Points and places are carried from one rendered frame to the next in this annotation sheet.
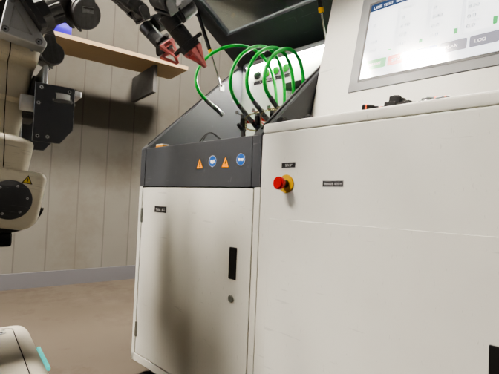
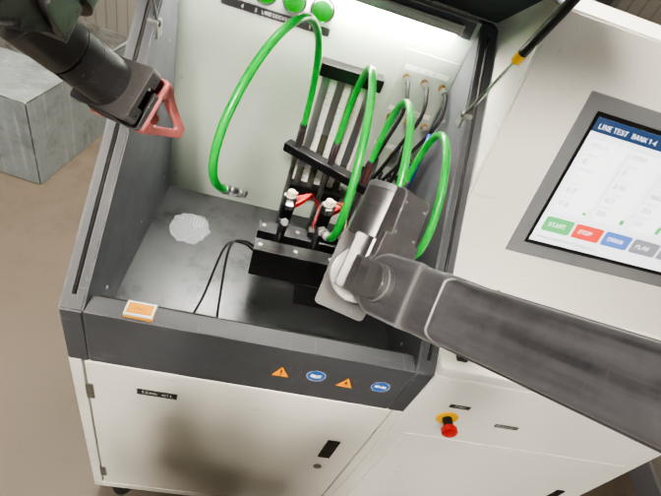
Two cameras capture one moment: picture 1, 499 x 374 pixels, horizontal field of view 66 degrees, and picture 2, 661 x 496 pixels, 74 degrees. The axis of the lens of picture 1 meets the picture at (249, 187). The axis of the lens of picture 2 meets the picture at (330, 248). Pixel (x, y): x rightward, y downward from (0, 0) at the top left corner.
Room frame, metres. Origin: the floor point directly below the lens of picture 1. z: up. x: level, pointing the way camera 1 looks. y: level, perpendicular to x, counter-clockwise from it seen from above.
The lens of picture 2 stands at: (1.11, 0.59, 1.65)
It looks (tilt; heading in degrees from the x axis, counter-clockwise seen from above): 41 degrees down; 302
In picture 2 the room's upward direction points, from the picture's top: 22 degrees clockwise
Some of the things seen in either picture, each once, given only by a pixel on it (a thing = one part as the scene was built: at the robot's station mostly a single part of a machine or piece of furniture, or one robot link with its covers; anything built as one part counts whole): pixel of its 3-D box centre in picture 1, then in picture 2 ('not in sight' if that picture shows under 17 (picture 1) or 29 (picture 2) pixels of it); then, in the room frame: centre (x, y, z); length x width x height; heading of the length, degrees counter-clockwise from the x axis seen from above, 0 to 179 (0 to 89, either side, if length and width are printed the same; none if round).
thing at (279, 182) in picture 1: (281, 183); (448, 425); (1.07, -0.09, 0.80); 0.05 x 0.04 x 0.05; 45
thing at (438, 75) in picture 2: not in sight; (406, 121); (1.60, -0.32, 1.20); 0.13 x 0.03 x 0.31; 45
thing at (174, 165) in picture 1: (194, 165); (255, 357); (1.41, 0.20, 0.87); 0.62 x 0.04 x 0.16; 45
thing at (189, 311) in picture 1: (186, 282); (225, 449); (1.40, 0.21, 0.44); 0.65 x 0.02 x 0.68; 45
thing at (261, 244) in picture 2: not in sight; (322, 271); (1.50, -0.05, 0.91); 0.34 x 0.10 x 0.15; 45
